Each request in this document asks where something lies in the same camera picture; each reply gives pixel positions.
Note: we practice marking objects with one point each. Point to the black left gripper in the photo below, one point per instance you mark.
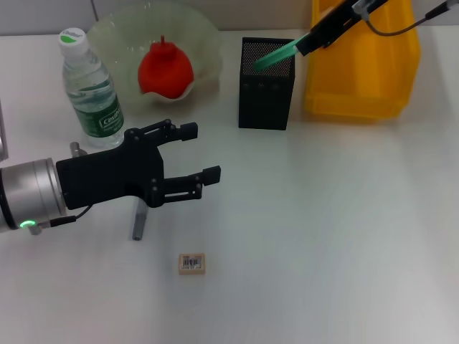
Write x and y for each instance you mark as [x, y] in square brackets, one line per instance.
[107, 175]

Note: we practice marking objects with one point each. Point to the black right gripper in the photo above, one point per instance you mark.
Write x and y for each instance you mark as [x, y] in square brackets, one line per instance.
[340, 21]

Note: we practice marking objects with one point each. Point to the grey pen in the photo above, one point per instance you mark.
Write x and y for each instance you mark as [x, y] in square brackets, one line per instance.
[139, 222]

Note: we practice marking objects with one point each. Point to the beige eraser with barcode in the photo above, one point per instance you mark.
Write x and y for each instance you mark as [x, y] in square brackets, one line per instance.
[192, 264]

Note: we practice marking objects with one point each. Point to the clear bottle green label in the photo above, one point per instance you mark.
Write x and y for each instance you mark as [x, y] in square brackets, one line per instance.
[93, 93]

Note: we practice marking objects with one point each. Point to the black mesh pen holder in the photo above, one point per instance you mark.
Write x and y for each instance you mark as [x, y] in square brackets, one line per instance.
[265, 100]

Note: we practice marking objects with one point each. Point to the pale green glass fruit plate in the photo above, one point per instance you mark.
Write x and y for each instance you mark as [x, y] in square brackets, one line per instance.
[114, 39]

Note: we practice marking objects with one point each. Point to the yellow plastic bin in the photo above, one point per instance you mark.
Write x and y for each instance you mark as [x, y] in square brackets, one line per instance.
[358, 89]

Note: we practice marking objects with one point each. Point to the silver connector stub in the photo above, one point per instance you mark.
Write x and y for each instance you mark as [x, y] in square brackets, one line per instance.
[77, 148]

